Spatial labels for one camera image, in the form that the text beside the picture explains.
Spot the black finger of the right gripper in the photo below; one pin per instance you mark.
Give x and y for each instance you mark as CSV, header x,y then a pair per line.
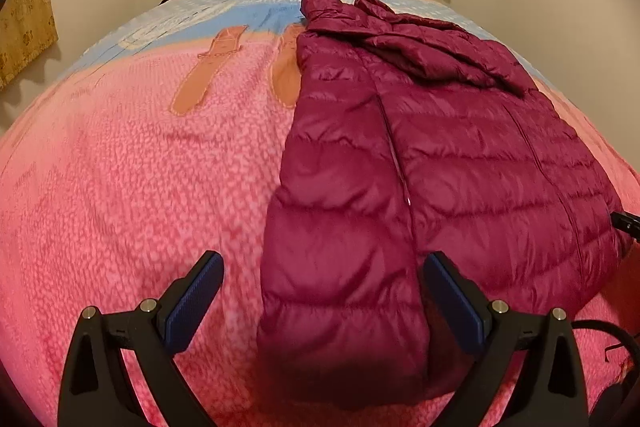
x,y
626,222

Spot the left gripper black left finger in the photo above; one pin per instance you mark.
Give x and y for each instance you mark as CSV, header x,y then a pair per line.
x,y
96,389

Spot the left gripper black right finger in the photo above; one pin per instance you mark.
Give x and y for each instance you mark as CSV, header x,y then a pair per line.
x,y
551,388

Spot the magenta puffer jacket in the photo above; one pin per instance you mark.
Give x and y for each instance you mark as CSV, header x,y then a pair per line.
x,y
410,136

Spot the pink and blue bedspread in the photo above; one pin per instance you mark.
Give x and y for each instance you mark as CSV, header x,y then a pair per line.
x,y
163,141

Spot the beige curtain on side wall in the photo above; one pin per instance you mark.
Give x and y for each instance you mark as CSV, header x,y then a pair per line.
x,y
27,29

